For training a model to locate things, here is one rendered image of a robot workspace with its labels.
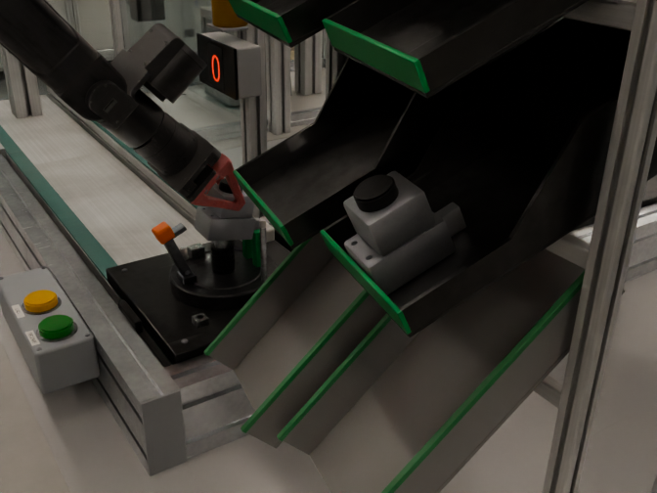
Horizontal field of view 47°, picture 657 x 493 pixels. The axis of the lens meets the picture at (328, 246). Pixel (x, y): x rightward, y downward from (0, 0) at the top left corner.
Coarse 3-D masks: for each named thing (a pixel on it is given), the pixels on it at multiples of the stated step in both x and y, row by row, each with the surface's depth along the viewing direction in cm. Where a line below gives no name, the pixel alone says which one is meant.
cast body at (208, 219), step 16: (208, 192) 94; (224, 192) 93; (208, 208) 95; (224, 208) 92; (208, 224) 92; (224, 224) 93; (240, 224) 94; (256, 224) 98; (208, 240) 93; (224, 240) 94
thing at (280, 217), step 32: (352, 64) 70; (352, 96) 71; (384, 96) 72; (416, 96) 59; (448, 96) 60; (320, 128) 71; (352, 128) 72; (384, 128) 69; (416, 128) 60; (256, 160) 70; (288, 160) 71; (320, 160) 69; (352, 160) 67; (384, 160) 60; (416, 160) 62; (256, 192) 69; (288, 192) 67; (320, 192) 65; (352, 192) 60; (288, 224) 59; (320, 224) 60
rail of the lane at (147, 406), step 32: (0, 160) 141; (0, 192) 128; (0, 224) 135; (32, 224) 116; (32, 256) 114; (64, 256) 107; (64, 288) 99; (96, 288) 99; (96, 320) 92; (128, 320) 92; (128, 352) 88; (96, 384) 96; (128, 384) 81; (160, 384) 81; (128, 416) 84; (160, 416) 80; (160, 448) 82
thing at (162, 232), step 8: (160, 224) 91; (160, 232) 90; (168, 232) 90; (176, 232) 91; (160, 240) 90; (168, 240) 91; (168, 248) 92; (176, 248) 92; (176, 256) 93; (176, 264) 94; (184, 264) 94; (184, 272) 94
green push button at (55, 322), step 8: (48, 320) 90; (56, 320) 90; (64, 320) 90; (72, 320) 90; (40, 328) 89; (48, 328) 88; (56, 328) 88; (64, 328) 89; (72, 328) 90; (48, 336) 88; (56, 336) 88
